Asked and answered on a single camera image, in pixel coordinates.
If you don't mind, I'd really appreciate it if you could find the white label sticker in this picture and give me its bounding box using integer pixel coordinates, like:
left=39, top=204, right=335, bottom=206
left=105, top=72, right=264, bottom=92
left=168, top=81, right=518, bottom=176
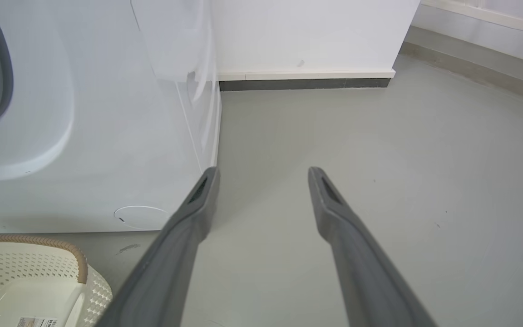
left=16, top=317, right=59, bottom=327

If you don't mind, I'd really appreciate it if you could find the white perforated laundry basket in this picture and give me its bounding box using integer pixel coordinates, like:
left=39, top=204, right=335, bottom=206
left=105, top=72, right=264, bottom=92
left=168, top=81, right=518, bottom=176
left=0, top=234, right=113, bottom=327

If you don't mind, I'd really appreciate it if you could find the white washing machine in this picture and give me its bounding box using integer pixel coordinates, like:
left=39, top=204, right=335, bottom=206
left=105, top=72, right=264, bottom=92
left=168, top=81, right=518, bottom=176
left=0, top=0, right=222, bottom=234

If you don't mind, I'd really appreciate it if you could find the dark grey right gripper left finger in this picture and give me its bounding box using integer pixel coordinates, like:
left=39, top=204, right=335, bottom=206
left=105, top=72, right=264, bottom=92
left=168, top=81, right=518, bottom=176
left=95, top=166, right=221, bottom=327

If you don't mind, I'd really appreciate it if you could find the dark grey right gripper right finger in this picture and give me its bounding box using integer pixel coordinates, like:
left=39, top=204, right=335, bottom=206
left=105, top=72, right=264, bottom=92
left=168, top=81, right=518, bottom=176
left=307, top=166, right=439, bottom=327

